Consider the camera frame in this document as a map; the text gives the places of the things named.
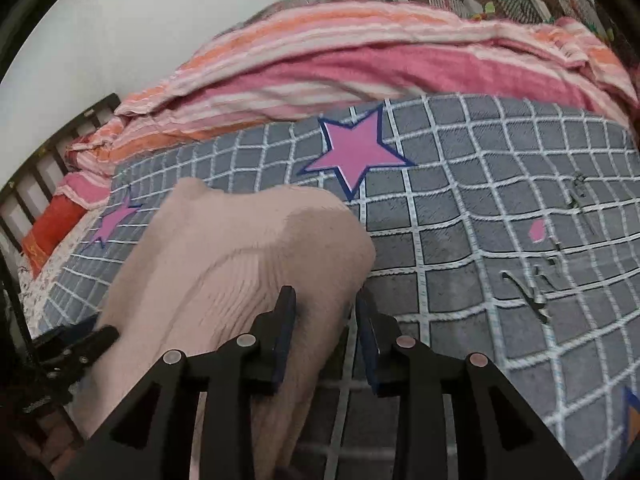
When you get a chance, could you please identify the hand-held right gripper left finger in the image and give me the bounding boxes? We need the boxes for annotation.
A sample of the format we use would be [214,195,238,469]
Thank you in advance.
[60,285,297,480]

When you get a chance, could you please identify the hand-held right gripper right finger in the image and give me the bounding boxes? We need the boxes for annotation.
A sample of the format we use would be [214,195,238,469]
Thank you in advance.
[354,287,586,480]

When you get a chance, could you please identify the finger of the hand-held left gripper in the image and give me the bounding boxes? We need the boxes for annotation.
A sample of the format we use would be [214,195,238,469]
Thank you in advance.
[31,314,101,356]
[50,325,121,378]

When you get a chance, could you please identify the pink knit sweater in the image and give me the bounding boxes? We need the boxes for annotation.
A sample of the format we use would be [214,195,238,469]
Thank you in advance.
[70,177,377,480]

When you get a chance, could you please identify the person's left hand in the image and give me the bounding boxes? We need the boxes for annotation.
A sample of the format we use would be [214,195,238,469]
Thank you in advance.
[27,407,91,480]

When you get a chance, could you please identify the white floral sheet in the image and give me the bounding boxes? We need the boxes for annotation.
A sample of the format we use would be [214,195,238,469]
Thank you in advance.
[20,220,103,341]

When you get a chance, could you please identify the red cloth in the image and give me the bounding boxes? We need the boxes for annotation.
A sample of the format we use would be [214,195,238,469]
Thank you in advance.
[20,192,96,277]

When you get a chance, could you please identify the grey checked star blanket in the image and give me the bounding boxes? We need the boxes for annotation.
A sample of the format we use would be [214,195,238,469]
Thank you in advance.
[30,92,640,480]

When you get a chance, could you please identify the pink orange striped quilt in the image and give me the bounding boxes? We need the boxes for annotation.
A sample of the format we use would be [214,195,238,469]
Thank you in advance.
[55,0,640,211]

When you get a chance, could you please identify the dark slatted bed frame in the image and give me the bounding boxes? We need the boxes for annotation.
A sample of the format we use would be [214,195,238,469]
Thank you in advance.
[0,92,123,361]

